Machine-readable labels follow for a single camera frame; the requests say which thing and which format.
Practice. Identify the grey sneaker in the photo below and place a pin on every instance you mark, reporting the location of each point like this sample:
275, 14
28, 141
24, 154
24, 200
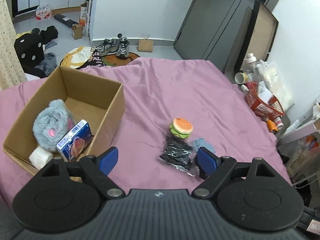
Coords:
109, 46
123, 49

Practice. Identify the grey fluffy plush toy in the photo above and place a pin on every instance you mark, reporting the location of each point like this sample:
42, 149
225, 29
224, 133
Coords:
52, 124

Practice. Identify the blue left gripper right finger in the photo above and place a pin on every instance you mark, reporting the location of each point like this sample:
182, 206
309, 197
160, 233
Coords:
207, 162

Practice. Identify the red plastic basket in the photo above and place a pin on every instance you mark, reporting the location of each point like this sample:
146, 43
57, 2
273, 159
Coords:
270, 110

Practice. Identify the orange bottle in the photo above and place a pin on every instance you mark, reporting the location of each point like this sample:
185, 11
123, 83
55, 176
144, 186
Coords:
272, 127

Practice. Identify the clear plastic bottle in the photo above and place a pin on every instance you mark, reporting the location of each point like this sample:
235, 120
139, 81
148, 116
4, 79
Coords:
250, 67

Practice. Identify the pink bed sheet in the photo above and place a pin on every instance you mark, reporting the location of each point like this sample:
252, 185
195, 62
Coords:
131, 107

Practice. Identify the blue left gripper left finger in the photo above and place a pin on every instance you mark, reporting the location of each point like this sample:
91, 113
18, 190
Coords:
107, 160

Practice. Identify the grey sneaker left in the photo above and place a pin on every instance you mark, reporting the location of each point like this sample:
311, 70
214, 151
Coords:
109, 46

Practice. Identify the red white plastic bag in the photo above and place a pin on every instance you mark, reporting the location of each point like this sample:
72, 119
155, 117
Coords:
43, 12

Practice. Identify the white sock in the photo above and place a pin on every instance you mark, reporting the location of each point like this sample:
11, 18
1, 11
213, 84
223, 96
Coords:
40, 157

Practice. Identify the yellow white cloth bag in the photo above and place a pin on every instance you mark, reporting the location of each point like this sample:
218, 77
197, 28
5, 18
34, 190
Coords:
77, 57

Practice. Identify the wooden framed board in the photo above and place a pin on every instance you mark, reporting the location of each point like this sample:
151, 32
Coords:
260, 34

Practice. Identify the white paper cup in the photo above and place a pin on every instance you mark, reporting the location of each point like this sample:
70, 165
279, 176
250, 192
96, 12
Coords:
241, 78

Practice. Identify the grey sneaker right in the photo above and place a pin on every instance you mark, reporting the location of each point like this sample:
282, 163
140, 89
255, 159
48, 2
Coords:
123, 49

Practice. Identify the black item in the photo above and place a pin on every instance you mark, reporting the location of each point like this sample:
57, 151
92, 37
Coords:
178, 154

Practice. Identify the burger squishy toy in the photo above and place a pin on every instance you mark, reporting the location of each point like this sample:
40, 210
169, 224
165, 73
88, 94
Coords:
181, 128

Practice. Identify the dark grey door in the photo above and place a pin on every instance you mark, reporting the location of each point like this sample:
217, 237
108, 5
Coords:
210, 28

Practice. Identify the blue knitted cloth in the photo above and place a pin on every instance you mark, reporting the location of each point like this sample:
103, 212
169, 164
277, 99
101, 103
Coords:
200, 142

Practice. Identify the brown paper bag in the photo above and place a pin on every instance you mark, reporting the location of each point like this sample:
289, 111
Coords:
145, 44

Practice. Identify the blue tissue pack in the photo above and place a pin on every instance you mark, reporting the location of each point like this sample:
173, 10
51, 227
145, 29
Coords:
75, 141

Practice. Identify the small cardboard box on floor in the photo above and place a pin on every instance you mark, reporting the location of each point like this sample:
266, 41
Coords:
77, 30

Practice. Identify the cream dotted tablecloth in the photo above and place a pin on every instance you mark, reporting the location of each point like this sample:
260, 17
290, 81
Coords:
11, 71

